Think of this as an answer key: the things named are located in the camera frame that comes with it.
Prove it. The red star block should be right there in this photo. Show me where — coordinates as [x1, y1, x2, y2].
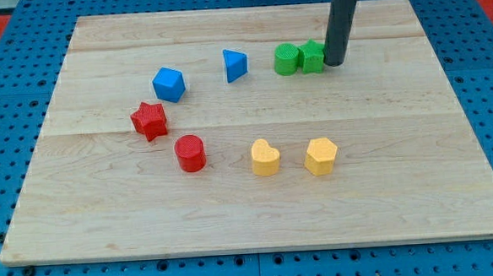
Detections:
[130, 102, 168, 142]

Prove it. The green star block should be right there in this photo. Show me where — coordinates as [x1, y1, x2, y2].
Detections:
[298, 39, 324, 74]

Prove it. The yellow heart block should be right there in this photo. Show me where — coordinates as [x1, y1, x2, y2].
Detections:
[251, 138, 280, 176]

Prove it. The light wooden board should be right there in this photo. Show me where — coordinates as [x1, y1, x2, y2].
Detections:
[0, 0, 493, 267]

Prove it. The red cylinder block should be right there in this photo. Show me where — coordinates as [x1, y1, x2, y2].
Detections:
[174, 135, 207, 172]

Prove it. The yellow hexagon block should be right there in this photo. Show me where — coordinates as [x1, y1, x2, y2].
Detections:
[304, 138, 339, 176]

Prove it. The blue triangular prism block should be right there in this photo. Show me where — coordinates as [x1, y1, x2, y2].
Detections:
[223, 49, 248, 83]

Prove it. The green cylinder block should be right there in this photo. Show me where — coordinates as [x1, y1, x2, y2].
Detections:
[274, 43, 299, 76]

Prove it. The blue cube block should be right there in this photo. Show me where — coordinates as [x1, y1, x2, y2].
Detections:
[152, 67, 186, 103]

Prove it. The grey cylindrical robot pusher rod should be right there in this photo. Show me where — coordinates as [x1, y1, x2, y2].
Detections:
[324, 0, 358, 67]

